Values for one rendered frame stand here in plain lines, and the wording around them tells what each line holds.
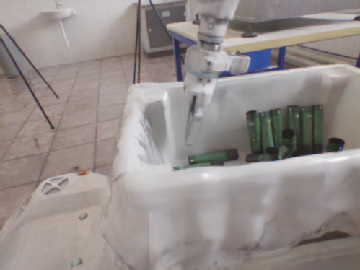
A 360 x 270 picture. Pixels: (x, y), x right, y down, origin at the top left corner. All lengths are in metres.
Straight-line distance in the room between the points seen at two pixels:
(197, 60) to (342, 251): 0.47
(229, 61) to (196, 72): 0.07
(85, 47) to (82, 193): 4.01
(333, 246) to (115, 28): 4.46
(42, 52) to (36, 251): 4.22
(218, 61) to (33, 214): 0.76
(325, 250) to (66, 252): 0.65
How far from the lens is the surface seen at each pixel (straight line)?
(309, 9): 1.01
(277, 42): 0.85
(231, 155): 0.72
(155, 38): 4.06
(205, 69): 0.51
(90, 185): 0.88
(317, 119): 0.78
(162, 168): 0.38
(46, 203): 0.92
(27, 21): 4.82
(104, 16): 4.66
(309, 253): 0.56
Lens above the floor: 0.90
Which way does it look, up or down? 31 degrees down
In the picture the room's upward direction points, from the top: 6 degrees counter-clockwise
